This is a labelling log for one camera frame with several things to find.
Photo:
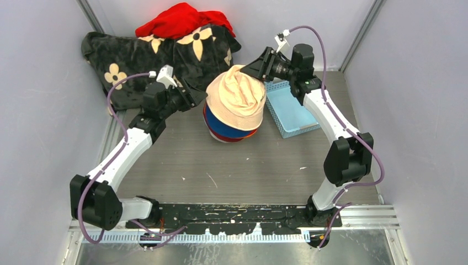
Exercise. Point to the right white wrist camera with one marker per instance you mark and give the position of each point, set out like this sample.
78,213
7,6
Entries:
281,40

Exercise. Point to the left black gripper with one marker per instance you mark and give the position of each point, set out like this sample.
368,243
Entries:
192,97

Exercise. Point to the black floral plush blanket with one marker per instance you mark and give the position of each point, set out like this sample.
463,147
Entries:
198,58

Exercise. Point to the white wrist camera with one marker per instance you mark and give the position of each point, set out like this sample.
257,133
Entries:
281,40
164,76

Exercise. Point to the bright red bucket hat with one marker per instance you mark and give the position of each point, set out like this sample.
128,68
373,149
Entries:
210,128

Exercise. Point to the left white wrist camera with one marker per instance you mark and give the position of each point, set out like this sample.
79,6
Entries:
164,76

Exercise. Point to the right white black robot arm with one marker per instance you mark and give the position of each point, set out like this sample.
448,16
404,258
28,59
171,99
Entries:
349,157

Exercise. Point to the dark red bucket hat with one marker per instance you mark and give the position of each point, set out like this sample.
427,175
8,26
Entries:
219,137

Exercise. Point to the blue bucket hat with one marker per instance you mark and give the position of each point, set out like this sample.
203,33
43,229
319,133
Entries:
219,128

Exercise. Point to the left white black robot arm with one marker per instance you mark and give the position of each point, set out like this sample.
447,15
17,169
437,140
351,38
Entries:
93,197

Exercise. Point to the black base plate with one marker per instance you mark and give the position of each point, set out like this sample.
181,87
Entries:
236,219

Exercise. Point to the light blue plastic basket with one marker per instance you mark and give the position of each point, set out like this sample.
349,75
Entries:
290,117

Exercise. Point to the red cloth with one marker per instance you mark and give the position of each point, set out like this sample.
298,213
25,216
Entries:
180,20

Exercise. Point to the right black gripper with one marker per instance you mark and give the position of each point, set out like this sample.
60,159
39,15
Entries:
261,68

